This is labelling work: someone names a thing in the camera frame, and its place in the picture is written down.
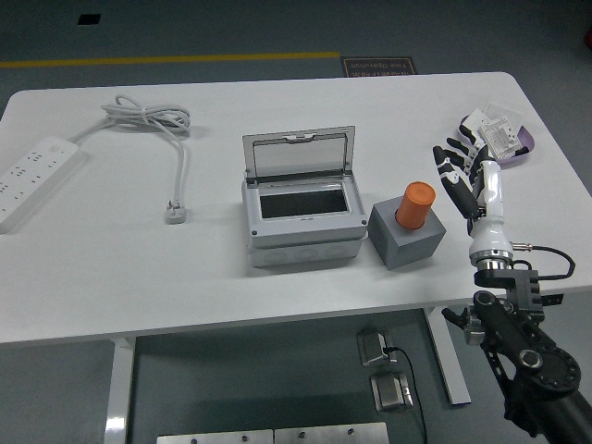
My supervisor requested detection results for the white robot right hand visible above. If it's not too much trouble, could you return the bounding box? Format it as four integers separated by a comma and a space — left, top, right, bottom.
432, 116, 513, 265

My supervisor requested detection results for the orange cylindrical battery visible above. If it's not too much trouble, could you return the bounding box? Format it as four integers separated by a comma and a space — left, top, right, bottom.
393, 180, 438, 231

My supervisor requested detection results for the grey enclosure box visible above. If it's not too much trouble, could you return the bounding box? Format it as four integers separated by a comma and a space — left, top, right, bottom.
240, 124, 369, 269

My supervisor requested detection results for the metal floor box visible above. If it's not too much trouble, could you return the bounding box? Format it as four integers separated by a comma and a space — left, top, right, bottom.
355, 327, 395, 369
369, 372, 414, 413

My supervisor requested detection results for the grey cube holder block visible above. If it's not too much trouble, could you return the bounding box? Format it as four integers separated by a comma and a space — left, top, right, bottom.
368, 196, 447, 271

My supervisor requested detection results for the white socket module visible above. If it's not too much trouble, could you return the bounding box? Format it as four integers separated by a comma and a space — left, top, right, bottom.
477, 116, 522, 161

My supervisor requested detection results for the purple plastic tray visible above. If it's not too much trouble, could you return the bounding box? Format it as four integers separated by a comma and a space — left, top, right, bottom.
457, 115, 537, 171

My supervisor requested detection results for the white flat panel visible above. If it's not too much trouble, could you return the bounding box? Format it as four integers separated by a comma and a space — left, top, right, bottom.
462, 108, 489, 144

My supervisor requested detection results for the clear plastic packet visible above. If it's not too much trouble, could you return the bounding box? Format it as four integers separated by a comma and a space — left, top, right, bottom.
483, 94, 528, 129

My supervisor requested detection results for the white table leg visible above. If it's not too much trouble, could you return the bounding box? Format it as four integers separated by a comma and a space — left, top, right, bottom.
424, 307, 472, 407
104, 337, 137, 444

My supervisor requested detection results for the dark floor sign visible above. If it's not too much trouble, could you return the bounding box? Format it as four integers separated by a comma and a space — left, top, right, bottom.
341, 56, 419, 79

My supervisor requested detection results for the yellow floor tape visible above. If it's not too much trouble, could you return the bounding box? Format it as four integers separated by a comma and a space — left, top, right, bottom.
0, 50, 341, 69

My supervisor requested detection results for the white power strip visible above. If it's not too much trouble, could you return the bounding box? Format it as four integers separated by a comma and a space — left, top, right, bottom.
0, 135, 88, 235

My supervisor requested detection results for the black floor cable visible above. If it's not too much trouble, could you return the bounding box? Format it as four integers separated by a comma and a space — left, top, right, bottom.
383, 345, 429, 444

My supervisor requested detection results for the white power cord with plug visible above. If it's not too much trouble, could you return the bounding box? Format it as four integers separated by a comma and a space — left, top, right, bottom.
68, 94, 191, 227

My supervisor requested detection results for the metal base plate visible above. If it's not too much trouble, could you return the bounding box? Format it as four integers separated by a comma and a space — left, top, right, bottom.
155, 428, 275, 444

